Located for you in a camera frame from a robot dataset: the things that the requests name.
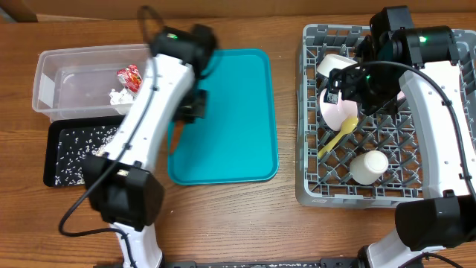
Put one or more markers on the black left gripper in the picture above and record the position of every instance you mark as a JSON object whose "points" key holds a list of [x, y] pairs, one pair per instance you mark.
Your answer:
{"points": [[198, 109]]}

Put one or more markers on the pink white bowl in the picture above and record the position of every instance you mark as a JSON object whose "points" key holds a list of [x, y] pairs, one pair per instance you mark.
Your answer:
{"points": [[335, 114]]}

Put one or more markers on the white plastic cup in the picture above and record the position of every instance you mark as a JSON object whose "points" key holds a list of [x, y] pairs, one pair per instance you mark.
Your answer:
{"points": [[368, 167]]}

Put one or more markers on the black waste tray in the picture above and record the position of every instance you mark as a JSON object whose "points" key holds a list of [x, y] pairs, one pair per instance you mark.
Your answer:
{"points": [[53, 139]]}

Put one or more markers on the cream white bowl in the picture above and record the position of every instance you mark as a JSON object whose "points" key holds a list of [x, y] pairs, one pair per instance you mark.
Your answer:
{"points": [[331, 61]]}

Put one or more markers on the grey dish rack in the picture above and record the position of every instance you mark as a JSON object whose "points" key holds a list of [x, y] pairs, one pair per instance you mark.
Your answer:
{"points": [[327, 181]]}

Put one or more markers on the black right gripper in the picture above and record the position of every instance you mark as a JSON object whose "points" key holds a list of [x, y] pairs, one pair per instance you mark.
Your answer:
{"points": [[349, 78]]}

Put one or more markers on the orange carrot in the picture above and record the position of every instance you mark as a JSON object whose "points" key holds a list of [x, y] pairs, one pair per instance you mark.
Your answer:
{"points": [[176, 135]]}

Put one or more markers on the clear plastic bin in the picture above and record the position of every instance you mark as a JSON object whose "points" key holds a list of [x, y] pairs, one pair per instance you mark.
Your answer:
{"points": [[77, 82]]}

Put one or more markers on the teal plastic tray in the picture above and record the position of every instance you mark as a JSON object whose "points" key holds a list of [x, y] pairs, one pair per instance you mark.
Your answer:
{"points": [[236, 140]]}

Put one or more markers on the yellow plastic spoon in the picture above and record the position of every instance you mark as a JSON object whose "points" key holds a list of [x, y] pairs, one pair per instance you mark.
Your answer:
{"points": [[347, 127]]}

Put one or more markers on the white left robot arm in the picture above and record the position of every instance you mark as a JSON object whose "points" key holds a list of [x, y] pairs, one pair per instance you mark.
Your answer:
{"points": [[120, 183]]}

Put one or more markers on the red wrapper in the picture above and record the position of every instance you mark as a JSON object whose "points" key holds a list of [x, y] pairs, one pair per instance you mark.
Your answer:
{"points": [[130, 78]]}

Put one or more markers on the white tissue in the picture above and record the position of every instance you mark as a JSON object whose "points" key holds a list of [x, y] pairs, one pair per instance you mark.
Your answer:
{"points": [[124, 96]]}

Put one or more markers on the white rice pile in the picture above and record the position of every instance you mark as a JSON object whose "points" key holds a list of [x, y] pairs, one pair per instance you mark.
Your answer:
{"points": [[73, 147]]}

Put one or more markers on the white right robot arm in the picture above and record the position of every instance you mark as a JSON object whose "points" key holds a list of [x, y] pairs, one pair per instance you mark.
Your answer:
{"points": [[422, 64]]}

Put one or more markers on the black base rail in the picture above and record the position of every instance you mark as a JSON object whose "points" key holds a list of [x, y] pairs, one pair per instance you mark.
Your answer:
{"points": [[338, 262]]}

